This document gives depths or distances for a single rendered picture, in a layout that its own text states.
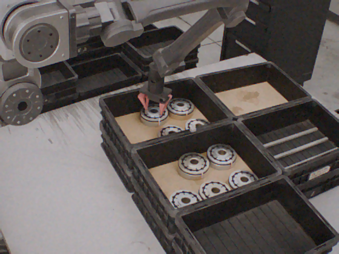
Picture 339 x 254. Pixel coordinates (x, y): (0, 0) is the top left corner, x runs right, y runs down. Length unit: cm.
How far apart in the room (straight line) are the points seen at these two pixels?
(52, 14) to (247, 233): 86
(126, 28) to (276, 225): 77
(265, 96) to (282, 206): 63
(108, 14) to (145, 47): 190
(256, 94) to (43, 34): 121
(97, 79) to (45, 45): 184
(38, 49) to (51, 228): 74
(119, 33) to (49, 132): 94
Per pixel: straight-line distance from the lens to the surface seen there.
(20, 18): 100
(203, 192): 146
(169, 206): 131
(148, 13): 109
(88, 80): 281
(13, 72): 132
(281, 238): 143
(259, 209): 149
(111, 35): 105
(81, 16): 101
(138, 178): 150
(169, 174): 154
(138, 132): 169
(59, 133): 191
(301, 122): 189
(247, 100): 193
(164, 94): 167
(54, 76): 267
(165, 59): 153
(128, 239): 152
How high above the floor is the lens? 190
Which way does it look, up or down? 39 degrees down
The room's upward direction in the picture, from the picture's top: 5 degrees clockwise
